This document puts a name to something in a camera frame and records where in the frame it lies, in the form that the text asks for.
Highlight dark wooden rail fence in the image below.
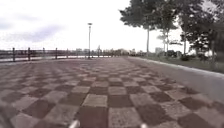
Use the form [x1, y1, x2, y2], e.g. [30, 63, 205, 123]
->
[0, 47, 115, 63]

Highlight grass strip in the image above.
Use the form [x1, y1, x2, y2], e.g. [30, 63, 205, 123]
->
[139, 54, 224, 75]

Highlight lamp pole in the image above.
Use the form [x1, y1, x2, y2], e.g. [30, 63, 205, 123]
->
[87, 22, 93, 60]

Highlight distant buildings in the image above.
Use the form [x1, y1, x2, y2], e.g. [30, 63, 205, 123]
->
[74, 45, 148, 57]

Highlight checkered brick pavement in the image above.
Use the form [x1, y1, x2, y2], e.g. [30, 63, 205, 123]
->
[0, 56, 224, 128]

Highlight row of trees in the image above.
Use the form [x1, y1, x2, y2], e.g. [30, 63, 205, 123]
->
[119, 0, 224, 65]

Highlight grey concrete path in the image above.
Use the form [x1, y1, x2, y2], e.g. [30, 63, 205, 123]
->
[127, 56, 224, 105]

